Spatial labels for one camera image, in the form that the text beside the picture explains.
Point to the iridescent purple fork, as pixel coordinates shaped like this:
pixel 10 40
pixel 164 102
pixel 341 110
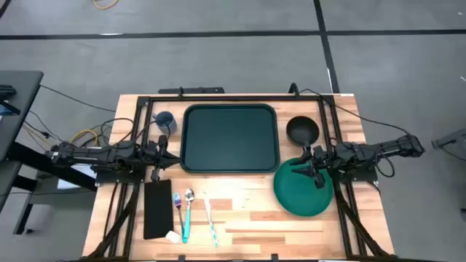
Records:
pixel 177 200

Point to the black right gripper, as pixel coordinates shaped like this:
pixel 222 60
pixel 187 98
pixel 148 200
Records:
pixel 322 158

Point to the black rectangular case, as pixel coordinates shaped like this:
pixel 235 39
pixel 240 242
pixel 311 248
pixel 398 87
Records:
pixel 158 211

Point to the black desk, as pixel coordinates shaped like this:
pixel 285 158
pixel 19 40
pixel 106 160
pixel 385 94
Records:
pixel 18 109

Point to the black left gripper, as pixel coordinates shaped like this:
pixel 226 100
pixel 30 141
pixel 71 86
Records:
pixel 158 160

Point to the black bowl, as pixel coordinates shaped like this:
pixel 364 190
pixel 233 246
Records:
pixel 302 129

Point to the small white rectangular piece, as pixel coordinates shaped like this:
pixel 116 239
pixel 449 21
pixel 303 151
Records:
pixel 173 237

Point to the grey-blue mug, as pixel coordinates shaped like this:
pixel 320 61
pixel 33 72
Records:
pixel 165 118

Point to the black aluminium rig frame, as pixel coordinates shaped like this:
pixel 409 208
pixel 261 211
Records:
pixel 233 98

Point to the white sheet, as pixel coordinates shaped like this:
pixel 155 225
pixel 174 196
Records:
pixel 73 180

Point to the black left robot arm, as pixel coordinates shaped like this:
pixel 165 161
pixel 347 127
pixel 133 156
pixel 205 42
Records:
pixel 91 156

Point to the dark green plastic tray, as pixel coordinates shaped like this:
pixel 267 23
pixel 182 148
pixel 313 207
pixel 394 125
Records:
pixel 229 138

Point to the green plate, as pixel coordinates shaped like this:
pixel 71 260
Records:
pixel 302 196

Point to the grey metal stand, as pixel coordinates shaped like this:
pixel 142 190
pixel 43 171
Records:
pixel 451 140

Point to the black mounting bar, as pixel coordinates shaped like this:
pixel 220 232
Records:
pixel 191 90

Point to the black device with blue screen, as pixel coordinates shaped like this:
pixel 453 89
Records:
pixel 7 100

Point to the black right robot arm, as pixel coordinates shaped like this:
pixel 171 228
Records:
pixel 364 151

